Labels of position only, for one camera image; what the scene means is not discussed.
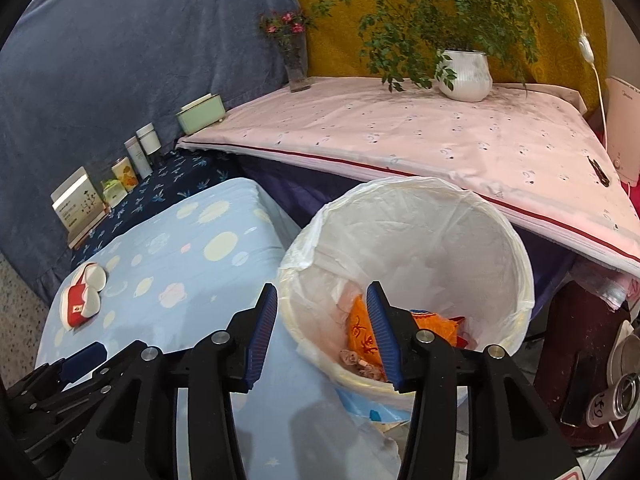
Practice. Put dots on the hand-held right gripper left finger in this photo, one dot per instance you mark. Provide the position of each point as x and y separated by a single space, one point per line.
262 335

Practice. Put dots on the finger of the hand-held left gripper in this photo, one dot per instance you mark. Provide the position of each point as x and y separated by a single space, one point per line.
82 360
107 375

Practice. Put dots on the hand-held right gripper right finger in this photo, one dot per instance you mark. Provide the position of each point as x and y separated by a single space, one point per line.
382 340

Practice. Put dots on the orange plastic bag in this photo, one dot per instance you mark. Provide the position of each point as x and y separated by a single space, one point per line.
360 330

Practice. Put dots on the small brown scrap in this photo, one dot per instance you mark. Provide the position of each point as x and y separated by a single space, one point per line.
357 360

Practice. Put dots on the red and white paper cup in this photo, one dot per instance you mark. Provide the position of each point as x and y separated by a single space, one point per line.
80 305

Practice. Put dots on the small red wrapper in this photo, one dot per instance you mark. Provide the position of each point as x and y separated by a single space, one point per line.
462 335

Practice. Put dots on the white lined trash bin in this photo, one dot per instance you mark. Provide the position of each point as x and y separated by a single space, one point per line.
425 240

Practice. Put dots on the light blue planet-print sheet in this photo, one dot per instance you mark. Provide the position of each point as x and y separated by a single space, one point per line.
200 220

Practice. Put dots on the dark purple cloth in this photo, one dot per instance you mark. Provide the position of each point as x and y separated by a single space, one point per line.
280 195

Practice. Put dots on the white printed box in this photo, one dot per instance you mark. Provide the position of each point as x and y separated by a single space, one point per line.
75 200

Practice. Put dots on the small green packet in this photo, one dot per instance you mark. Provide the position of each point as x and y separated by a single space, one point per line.
112 194

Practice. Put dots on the dark red stool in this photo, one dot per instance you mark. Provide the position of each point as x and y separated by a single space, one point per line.
560 330

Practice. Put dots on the navy dragonfly-print cloth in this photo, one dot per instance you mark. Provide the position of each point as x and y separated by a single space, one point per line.
170 175

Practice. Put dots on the yellow floral tin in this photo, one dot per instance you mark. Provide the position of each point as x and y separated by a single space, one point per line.
124 175

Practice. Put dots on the black phone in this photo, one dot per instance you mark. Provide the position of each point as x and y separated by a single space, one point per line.
577 390

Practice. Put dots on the pink cloth with red stripe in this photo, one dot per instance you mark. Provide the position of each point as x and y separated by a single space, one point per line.
400 130

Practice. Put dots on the pink and white tube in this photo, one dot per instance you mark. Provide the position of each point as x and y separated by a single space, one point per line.
136 155

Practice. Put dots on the white round jar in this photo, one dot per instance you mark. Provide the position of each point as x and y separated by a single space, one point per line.
148 140

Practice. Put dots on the green box with cream lid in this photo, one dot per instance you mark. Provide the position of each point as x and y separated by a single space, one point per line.
200 115

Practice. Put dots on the clear plastic bag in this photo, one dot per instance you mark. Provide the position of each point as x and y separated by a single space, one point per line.
605 285

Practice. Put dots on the white marked cup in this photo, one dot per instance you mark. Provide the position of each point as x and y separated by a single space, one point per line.
607 402

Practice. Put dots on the white kettle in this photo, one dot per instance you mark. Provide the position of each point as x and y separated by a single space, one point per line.
625 350

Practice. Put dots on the small black clip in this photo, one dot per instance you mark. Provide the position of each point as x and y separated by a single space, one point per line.
598 172

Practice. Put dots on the green plant in white pot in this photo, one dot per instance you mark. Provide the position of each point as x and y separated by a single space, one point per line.
465 77

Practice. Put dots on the mustard yellow cloth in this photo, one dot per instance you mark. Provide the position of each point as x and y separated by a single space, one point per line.
340 55

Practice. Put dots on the grey-blue velvet blanket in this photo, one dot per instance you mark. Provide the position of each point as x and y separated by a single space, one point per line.
125 60

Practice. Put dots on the red flower bunch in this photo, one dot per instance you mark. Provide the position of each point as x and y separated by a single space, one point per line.
285 22

